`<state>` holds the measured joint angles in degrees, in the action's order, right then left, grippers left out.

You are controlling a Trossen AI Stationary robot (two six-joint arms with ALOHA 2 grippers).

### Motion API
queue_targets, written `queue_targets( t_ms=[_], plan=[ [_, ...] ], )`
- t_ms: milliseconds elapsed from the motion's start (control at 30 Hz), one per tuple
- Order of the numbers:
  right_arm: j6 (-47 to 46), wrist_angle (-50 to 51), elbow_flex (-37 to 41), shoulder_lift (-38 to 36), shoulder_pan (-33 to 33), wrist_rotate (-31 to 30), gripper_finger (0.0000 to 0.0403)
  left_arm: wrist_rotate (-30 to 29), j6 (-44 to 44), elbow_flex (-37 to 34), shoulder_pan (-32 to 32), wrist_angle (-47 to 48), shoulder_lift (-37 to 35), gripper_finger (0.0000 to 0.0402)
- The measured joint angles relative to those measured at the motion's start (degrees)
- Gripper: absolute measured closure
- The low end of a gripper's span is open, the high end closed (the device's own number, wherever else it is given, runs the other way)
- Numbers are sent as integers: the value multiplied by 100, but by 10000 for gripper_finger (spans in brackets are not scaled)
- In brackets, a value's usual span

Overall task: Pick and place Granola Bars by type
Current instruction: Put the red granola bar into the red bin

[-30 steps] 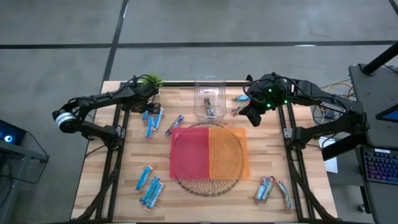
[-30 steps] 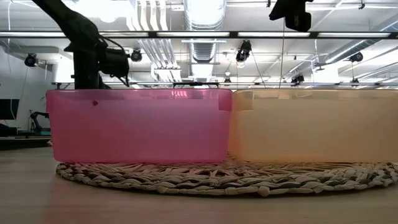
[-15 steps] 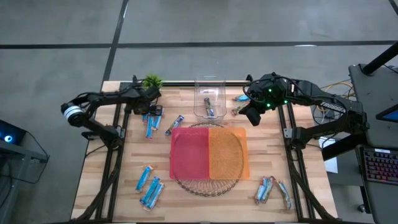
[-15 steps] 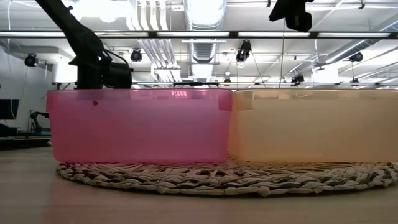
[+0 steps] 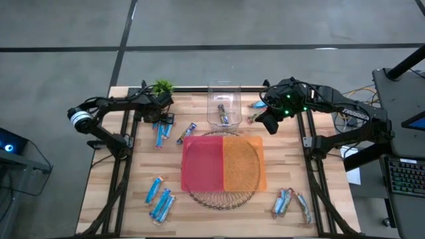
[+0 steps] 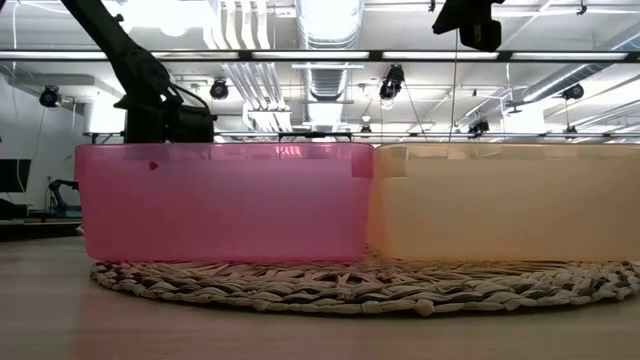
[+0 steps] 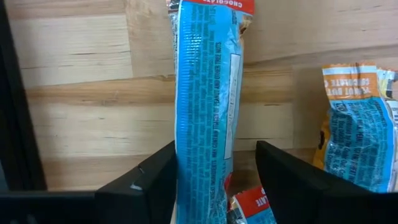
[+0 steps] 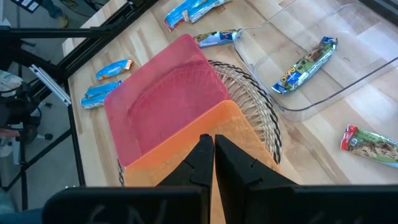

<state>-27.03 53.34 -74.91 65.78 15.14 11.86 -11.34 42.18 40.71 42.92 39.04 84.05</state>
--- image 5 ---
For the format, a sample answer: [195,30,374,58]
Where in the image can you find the brown snack bar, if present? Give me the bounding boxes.
[246,108,268,125]

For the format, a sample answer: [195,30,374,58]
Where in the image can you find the black aluminium table frame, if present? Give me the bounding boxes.
[76,79,360,238]

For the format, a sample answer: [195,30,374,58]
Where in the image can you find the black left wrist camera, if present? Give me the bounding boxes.
[155,93,175,108]

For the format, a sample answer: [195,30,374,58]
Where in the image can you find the small green artificial plant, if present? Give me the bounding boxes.
[151,78,175,96]

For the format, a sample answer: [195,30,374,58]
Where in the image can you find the black desk leg beam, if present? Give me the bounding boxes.
[343,137,392,173]

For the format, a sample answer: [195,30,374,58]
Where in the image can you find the round woven placemat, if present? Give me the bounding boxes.
[184,129,262,211]

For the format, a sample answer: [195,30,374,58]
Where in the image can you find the white paper sheet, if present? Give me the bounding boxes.
[340,145,362,186]

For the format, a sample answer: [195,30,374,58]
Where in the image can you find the yellow cable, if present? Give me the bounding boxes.
[331,85,379,112]

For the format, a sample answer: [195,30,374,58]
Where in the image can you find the pink translucent plastic bin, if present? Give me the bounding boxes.
[181,135,225,193]

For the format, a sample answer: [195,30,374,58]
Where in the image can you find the black diagonal pole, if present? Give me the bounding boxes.
[386,44,425,81]

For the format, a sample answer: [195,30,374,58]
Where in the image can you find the black equipment cart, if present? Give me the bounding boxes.
[0,127,53,239]

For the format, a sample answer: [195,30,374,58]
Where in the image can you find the black backlit keyboard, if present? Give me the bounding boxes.
[387,158,425,197]

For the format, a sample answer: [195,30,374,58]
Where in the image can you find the tablet with blue screen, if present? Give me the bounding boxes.
[400,111,425,132]

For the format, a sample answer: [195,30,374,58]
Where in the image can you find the orange translucent plastic bin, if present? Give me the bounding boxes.
[222,135,268,193]

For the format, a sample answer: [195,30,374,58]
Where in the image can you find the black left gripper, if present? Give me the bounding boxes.
[142,96,176,126]

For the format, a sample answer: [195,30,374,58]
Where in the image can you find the clear plastic container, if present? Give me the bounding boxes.
[206,78,243,133]

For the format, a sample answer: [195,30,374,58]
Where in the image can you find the grey side desk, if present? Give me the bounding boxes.
[371,68,425,239]

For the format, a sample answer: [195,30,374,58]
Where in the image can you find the black computer with blue light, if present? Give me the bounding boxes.
[0,127,29,155]

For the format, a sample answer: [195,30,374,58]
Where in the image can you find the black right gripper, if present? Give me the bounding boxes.
[263,78,312,136]

